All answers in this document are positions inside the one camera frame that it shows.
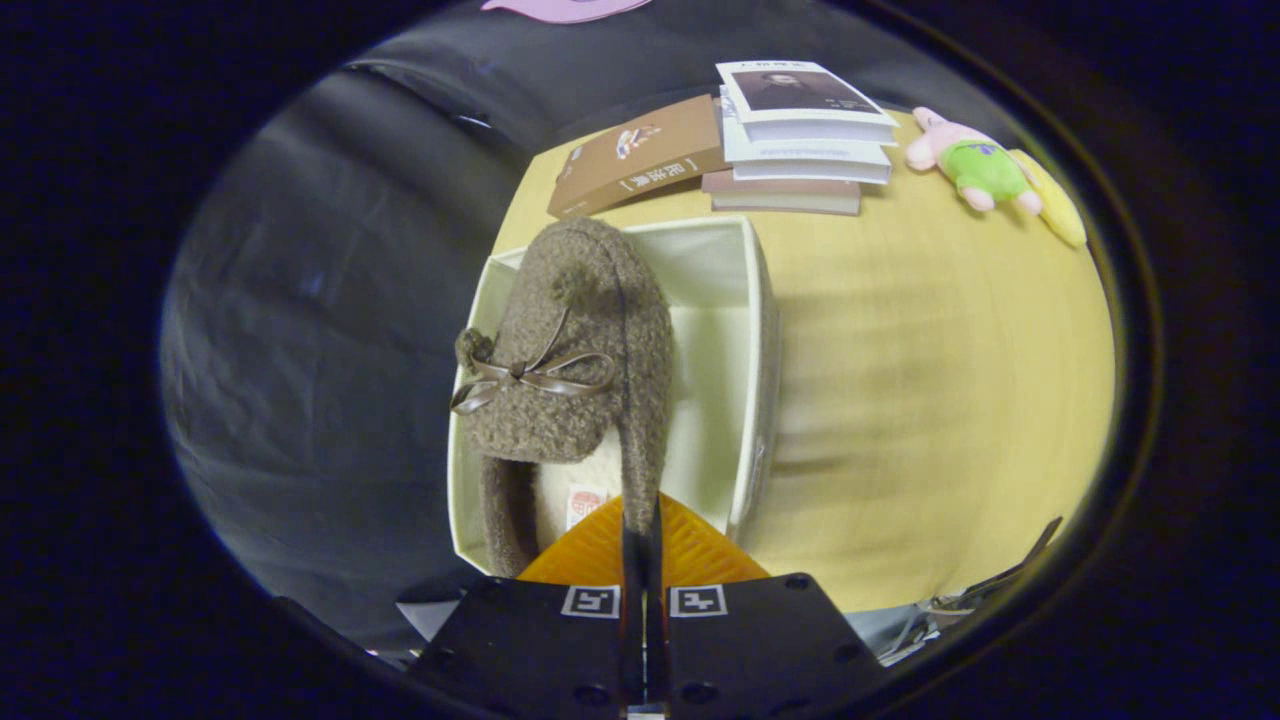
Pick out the grey fabric storage box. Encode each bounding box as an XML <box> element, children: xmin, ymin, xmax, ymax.
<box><xmin>447</xmin><ymin>215</ymin><xmax>781</xmax><ymax>576</ymax></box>

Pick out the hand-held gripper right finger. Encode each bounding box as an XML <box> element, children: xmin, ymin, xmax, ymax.
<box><xmin>646</xmin><ymin>493</ymin><xmax>888</xmax><ymax>718</ymax></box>

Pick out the plain white book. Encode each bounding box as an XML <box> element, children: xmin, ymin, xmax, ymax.
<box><xmin>720</xmin><ymin>90</ymin><xmax>893</xmax><ymax>186</ymax></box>

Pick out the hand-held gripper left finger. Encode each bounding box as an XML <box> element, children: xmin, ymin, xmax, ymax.
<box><xmin>411</xmin><ymin>497</ymin><xmax>646</xmax><ymax>716</ymax></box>

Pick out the green and pink plush toy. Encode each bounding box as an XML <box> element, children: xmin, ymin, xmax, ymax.
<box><xmin>905</xmin><ymin>107</ymin><xmax>1043</xmax><ymax>216</ymax></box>

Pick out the grey flat object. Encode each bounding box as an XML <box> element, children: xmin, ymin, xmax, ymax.
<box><xmin>395</xmin><ymin>598</ymin><xmax>471</xmax><ymax>643</ymax></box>

